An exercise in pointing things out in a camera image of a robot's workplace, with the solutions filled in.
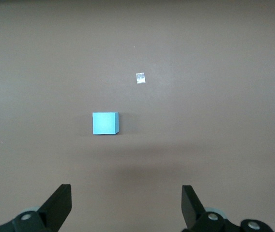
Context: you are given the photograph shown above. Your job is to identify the brown table cover sheet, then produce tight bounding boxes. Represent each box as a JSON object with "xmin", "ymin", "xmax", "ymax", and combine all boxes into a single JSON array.
[{"xmin": 0, "ymin": 0, "xmax": 275, "ymax": 232}]

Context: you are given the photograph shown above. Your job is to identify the light blue block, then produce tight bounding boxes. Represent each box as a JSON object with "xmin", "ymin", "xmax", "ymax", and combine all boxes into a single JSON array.
[{"xmin": 92, "ymin": 112, "xmax": 120, "ymax": 135}]

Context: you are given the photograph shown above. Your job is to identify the small clear tape piece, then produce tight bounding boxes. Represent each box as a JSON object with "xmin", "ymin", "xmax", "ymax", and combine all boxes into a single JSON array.
[{"xmin": 136, "ymin": 72, "xmax": 146, "ymax": 85}]

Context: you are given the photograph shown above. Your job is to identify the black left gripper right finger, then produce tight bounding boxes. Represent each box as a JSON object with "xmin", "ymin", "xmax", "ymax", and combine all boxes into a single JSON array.
[{"xmin": 181, "ymin": 185, "xmax": 273, "ymax": 232}]

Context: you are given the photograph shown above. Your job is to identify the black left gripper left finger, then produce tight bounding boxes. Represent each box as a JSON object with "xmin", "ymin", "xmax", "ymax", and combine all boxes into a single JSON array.
[{"xmin": 0, "ymin": 184, "xmax": 72, "ymax": 232}]

